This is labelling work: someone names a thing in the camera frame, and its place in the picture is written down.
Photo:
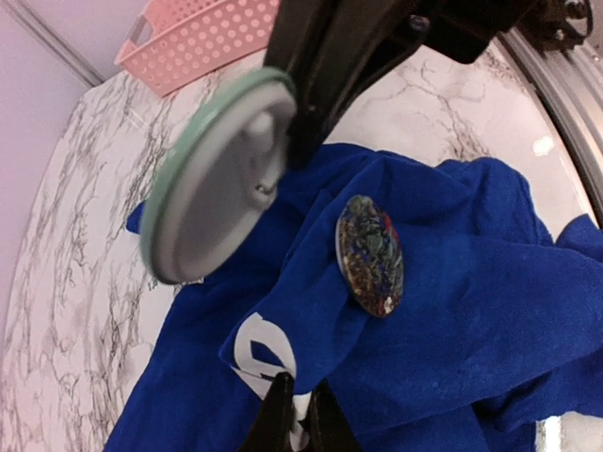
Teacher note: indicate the round green-rimmed brooch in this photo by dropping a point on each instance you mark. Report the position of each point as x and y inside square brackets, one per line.
[219, 178]

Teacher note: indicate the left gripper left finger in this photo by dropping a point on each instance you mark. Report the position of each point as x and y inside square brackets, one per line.
[272, 426]

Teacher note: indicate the front aluminium rail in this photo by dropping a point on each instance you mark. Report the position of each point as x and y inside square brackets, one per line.
[569, 85]

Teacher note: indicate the blue panda t-shirt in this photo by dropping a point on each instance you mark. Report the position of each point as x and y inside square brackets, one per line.
[499, 324]

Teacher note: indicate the right aluminium frame post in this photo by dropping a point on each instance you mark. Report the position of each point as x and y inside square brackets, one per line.
[52, 42]

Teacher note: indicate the pink perforated plastic basket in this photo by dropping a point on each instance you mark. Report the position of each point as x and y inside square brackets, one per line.
[174, 43]

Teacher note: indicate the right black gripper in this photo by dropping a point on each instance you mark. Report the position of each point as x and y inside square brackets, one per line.
[366, 39]

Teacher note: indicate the round floral brooch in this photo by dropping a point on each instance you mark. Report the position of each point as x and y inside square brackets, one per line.
[369, 256]

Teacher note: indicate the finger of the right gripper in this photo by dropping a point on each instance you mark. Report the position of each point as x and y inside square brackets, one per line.
[297, 33]

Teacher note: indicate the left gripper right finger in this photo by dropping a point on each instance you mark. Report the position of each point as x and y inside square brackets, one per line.
[329, 428]

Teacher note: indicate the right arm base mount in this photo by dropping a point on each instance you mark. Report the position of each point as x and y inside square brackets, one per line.
[558, 25]

